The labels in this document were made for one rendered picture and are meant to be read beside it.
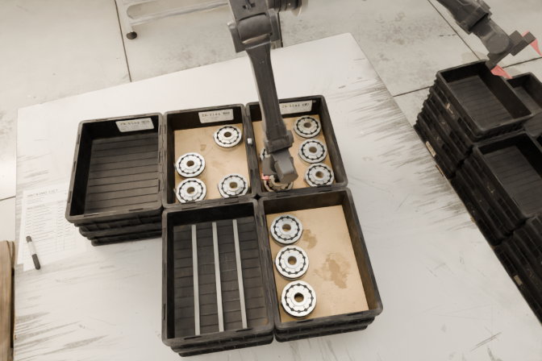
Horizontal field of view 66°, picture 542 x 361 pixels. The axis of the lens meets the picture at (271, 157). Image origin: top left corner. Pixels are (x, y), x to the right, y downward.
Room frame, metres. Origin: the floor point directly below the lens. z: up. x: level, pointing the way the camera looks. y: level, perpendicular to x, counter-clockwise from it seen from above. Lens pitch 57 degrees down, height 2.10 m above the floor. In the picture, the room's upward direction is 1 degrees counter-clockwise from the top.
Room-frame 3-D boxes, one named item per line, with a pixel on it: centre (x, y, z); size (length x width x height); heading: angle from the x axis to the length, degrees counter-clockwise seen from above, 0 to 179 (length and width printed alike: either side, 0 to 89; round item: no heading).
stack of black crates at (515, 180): (0.98, -1.16, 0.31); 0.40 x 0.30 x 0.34; 18
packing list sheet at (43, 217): (0.66, 0.81, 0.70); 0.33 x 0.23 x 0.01; 18
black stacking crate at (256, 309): (0.41, 0.17, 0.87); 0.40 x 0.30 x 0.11; 7
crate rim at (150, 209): (0.77, 0.52, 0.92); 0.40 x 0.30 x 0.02; 7
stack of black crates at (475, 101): (1.36, -1.03, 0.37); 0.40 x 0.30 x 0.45; 18
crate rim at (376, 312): (0.45, -0.13, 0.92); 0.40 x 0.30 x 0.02; 7
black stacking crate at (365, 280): (0.45, -0.13, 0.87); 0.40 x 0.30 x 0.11; 7
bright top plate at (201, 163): (0.80, 0.29, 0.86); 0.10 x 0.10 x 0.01
